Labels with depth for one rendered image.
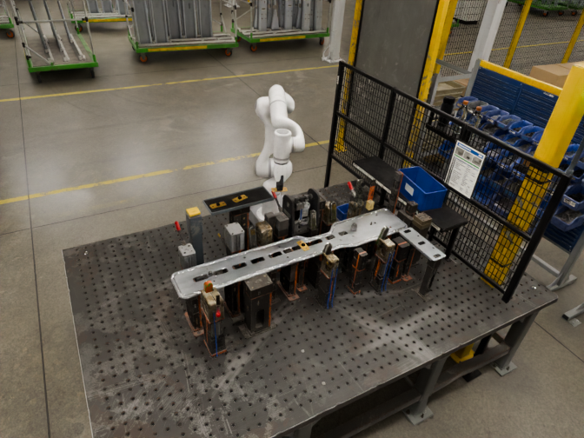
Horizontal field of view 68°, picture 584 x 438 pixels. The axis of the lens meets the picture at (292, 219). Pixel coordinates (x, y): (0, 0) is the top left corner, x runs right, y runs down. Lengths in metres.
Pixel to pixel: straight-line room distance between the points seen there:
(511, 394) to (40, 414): 2.92
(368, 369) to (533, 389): 1.50
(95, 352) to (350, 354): 1.24
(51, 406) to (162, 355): 1.04
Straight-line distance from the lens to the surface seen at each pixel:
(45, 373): 3.31
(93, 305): 2.59
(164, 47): 8.72
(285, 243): 2.37
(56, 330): 3.52
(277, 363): 2.21
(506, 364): 3.45
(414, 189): 2.78
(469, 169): 2.72
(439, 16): 4.20
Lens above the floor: 2.50
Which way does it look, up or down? 36 degrees down
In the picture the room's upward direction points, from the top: 4 degrees clockwise
